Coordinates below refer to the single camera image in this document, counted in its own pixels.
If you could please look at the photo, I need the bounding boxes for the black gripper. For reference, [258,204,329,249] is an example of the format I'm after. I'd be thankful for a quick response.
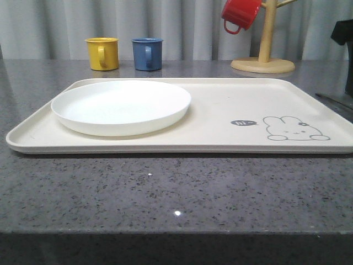
[331,19,353,96]

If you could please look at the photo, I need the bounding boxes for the steel chopstick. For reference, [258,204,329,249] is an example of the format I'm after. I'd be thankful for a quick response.
[315,93,352,123]

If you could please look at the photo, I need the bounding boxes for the white round plate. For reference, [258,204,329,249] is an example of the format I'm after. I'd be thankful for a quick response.
[51,80,191,136]

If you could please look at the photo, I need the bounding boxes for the wooden mug tree stand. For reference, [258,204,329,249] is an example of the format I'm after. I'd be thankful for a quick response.
[231,0,295,74]

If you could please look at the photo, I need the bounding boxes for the red mug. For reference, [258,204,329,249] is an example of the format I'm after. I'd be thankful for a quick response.
[221,0,262,35]

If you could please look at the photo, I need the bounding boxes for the beige rabbit serving tray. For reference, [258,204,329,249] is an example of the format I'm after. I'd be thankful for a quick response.
[6,78,352,154]

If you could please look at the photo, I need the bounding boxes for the blue mug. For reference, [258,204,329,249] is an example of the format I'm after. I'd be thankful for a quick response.
[132,38,163,71]

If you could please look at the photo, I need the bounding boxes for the yellow mug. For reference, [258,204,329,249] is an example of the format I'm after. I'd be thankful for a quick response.
[85,37,119,71]

